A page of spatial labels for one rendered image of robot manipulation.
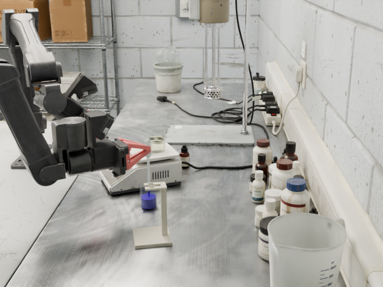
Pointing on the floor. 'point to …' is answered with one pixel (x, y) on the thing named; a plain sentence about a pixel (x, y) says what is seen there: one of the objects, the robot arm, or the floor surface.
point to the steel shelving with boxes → (68, 11)
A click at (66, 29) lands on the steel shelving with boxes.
